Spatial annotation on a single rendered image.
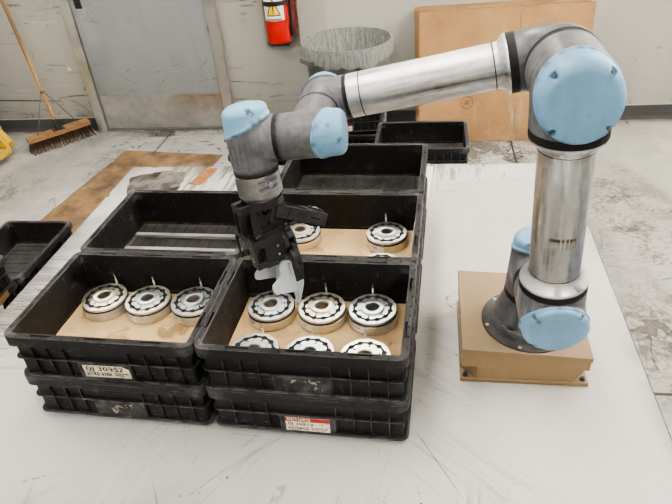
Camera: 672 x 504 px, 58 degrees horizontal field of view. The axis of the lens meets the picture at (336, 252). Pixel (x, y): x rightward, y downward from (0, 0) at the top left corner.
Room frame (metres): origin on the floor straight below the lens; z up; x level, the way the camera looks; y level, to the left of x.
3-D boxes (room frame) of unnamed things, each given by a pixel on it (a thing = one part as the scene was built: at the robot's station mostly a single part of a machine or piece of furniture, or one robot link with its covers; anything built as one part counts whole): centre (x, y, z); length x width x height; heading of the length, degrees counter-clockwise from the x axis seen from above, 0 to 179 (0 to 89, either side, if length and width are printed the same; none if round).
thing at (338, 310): (1.00, 0.04, 0.86); 0.10 x 0.10 x 0.01
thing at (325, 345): (0.87, 0.07, 0.86); 0.10 x 0.10 x 0.01
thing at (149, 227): (1.32, 0.38, 0.87); 0.40 x 0.30 x 0.11; 78
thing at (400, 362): (0.94, 0.06, 0.92); 0.40 x 0.30 x 0.02; 78
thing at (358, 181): (1.53, -0.07, 0.87); 0.40 x 0.30 x 0.11; 78
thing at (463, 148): (2.45, -0.42, 0.37); 0.40 x 0.30 x 0.45; 79
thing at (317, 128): (0.91, 0.02, 1.30); 0.11 x 0.11 x 0.08; 80
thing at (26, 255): (2.00, 1.24, 0.31); 0.40 x 0.30 x 0.34; 169
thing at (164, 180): (2.00, 0.64, 0.71); 0.22 x 0.19 x 0.01; 79
